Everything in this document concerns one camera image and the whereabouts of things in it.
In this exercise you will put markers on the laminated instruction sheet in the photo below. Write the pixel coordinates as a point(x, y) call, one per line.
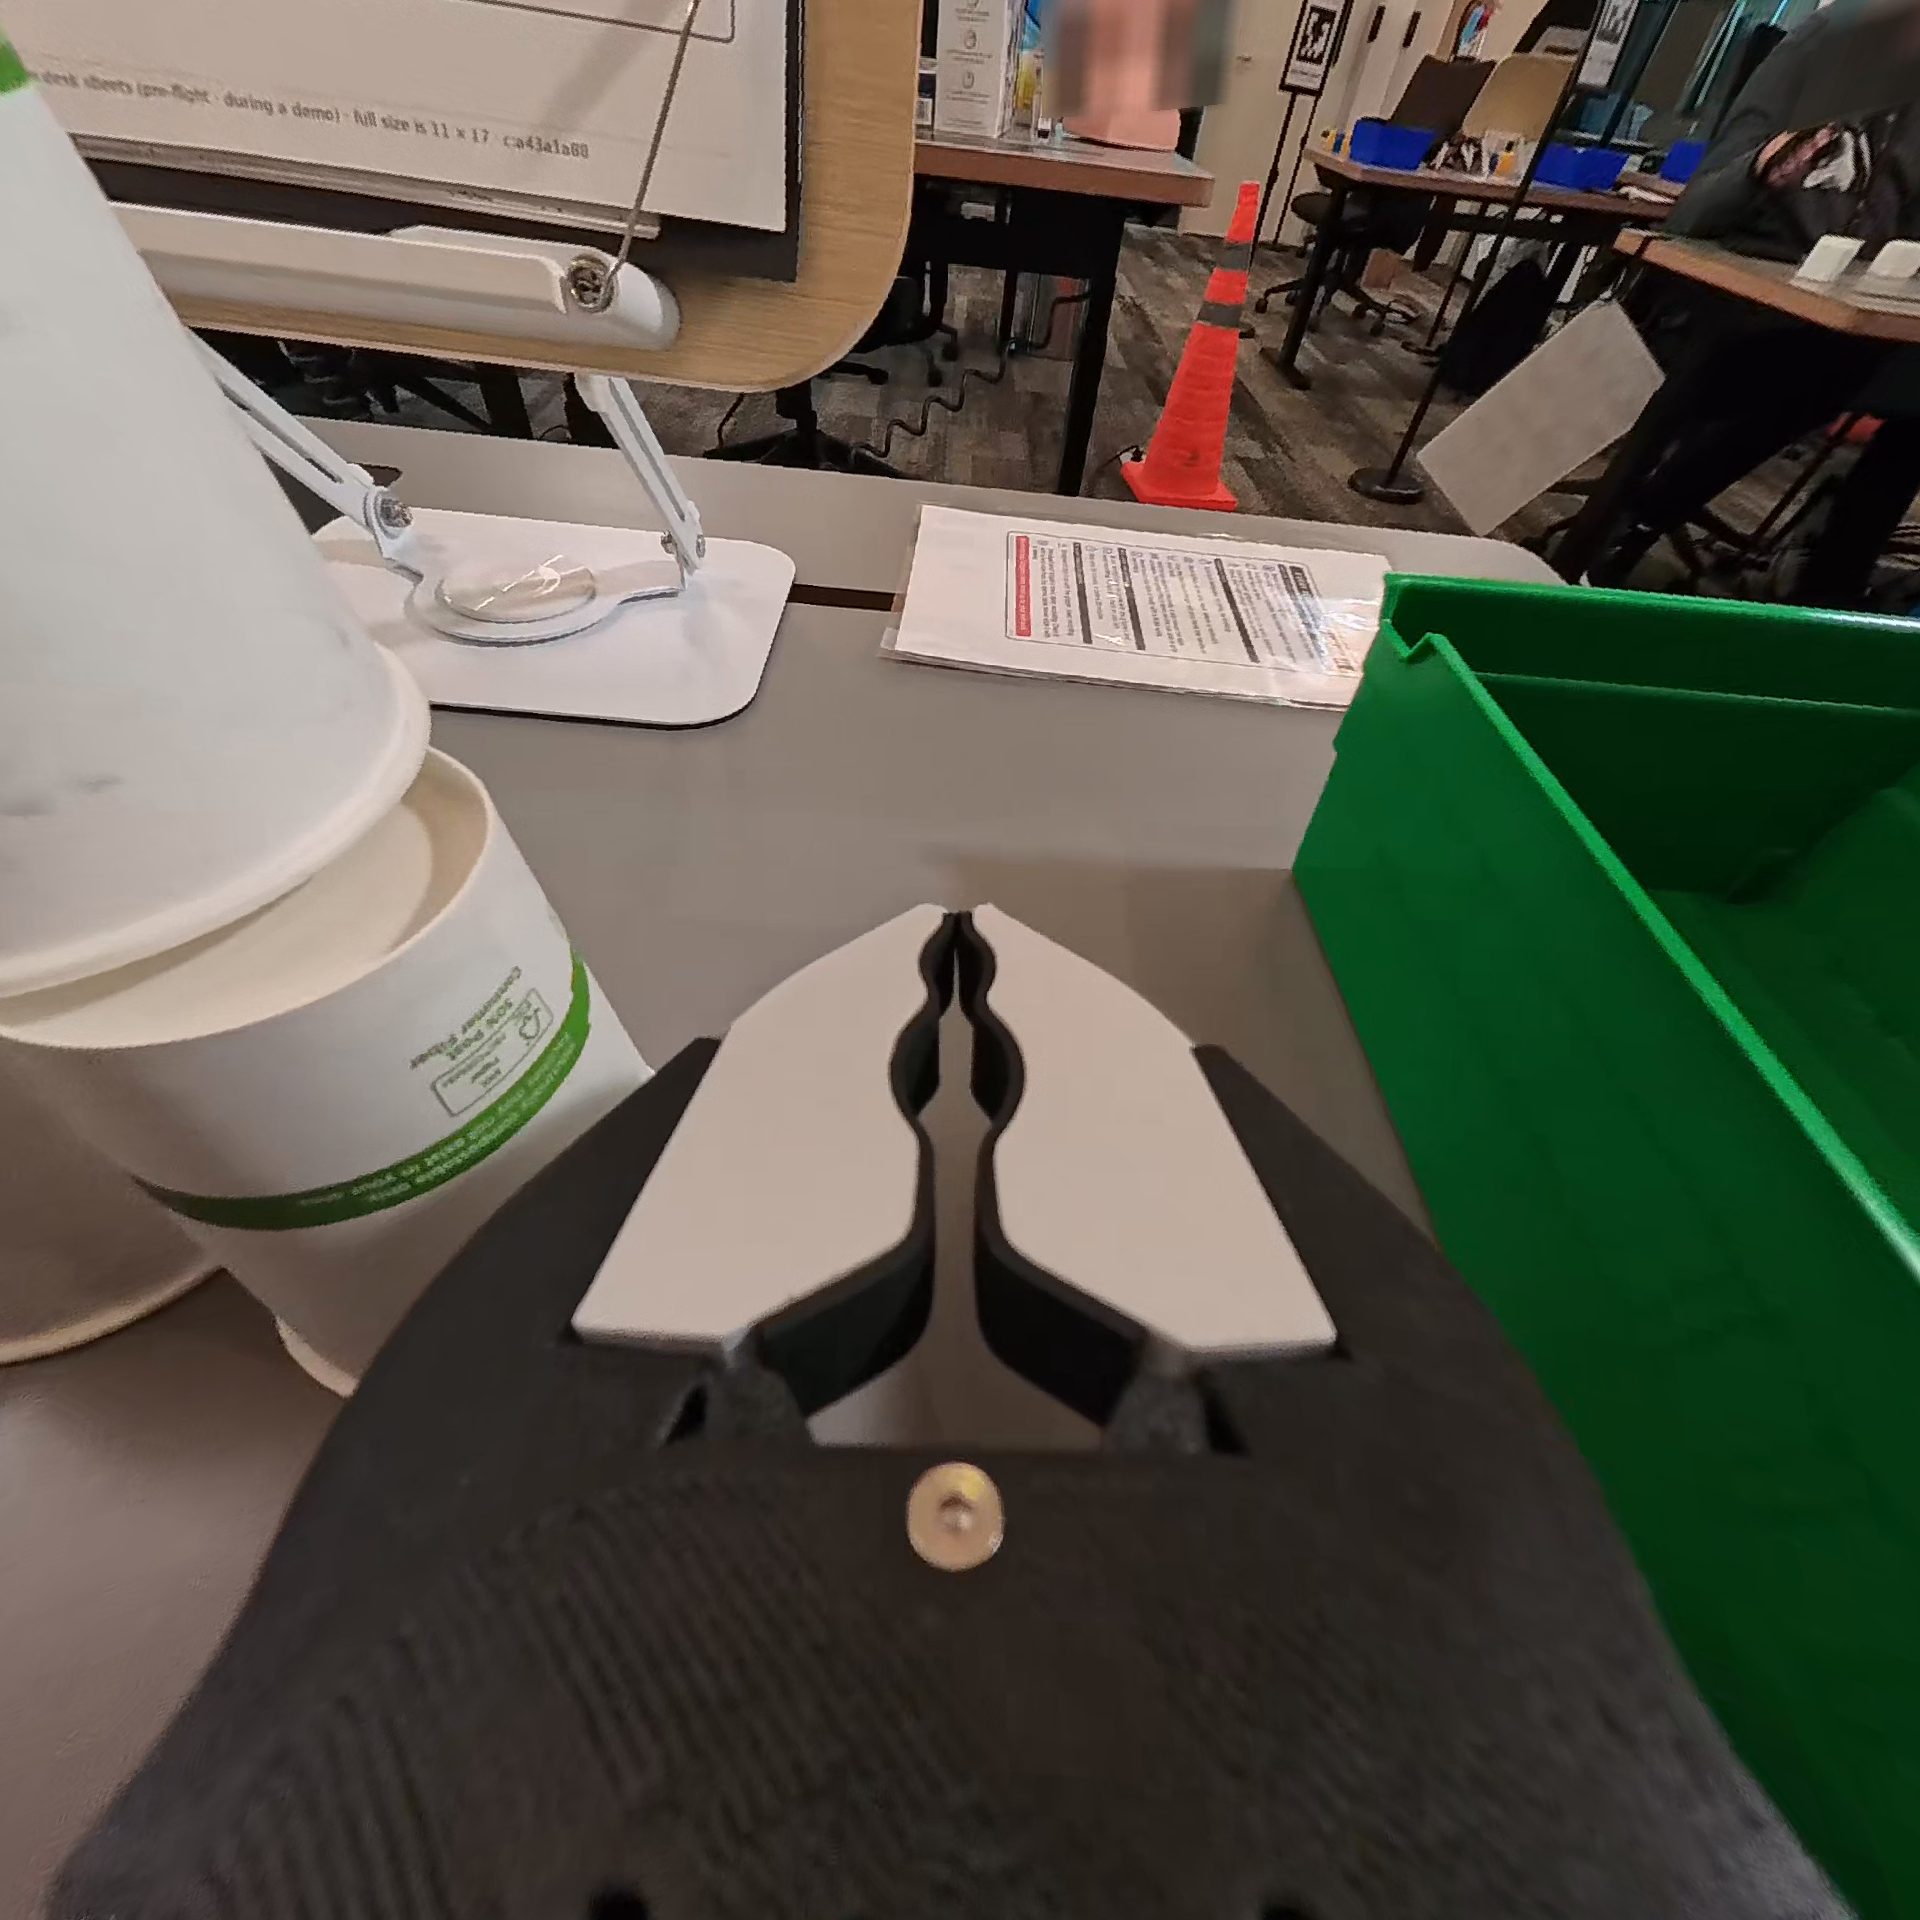
point(960, 600)

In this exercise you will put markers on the orange traffic cone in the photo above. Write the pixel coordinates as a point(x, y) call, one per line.
point(1200, 389)

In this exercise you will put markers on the white printed paper sheet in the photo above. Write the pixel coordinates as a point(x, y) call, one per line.
point(451, 91)

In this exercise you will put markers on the black white sign stand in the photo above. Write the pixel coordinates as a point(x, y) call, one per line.
point(1312, 44)

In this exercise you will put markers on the brown top table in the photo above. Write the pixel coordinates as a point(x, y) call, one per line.
point(1485, 176)
point(1051, 166)

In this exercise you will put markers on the white monitor stand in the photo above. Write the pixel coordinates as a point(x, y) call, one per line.
point(676, 646)

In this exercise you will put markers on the wood edged table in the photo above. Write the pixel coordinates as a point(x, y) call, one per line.
point(1724, 277)

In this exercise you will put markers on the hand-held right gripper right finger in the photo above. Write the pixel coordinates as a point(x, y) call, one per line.
point(1156, 1201)

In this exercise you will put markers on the small white box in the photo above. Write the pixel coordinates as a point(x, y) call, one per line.
point(1829, 263)

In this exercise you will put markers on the blue plastic bin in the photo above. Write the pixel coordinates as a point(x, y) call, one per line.
point(1392, 143)
point(1583, 166)

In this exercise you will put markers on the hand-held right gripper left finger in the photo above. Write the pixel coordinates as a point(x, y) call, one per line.
point(750, 1185)

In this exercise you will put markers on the white carton box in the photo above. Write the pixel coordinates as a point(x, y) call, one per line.
point(983, 76)

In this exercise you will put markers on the green plastic bin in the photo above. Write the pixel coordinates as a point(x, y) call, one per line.
point(1500, 975)

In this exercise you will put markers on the wooden board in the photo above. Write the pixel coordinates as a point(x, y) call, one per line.
point(855, 181)

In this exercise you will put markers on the grey flat panel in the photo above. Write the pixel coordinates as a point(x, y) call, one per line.
point(1546, 422)

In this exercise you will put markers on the white paper cup green band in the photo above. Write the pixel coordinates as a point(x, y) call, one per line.
point(149, 600)
point(376, 1142)
point(77, 1201)

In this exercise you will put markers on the grey desk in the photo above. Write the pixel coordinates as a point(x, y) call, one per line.
point(902, 809)

